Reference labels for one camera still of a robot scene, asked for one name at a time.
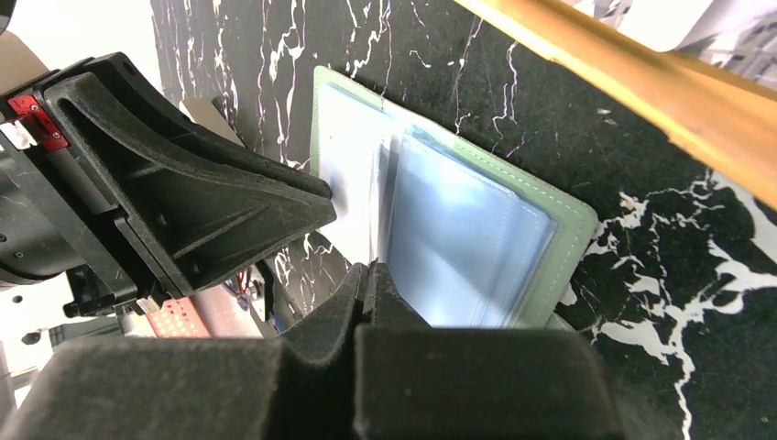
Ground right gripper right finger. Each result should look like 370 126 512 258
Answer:
354 263 626 439

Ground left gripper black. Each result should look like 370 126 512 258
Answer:
1 53 335 317

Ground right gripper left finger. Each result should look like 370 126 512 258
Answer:
1 264 368 439

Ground green card holder wallet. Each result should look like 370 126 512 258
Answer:
310 66 598 330

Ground tan oval tray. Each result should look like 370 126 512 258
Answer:
461 1 776 207

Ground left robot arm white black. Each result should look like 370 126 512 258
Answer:
1 52 335 370

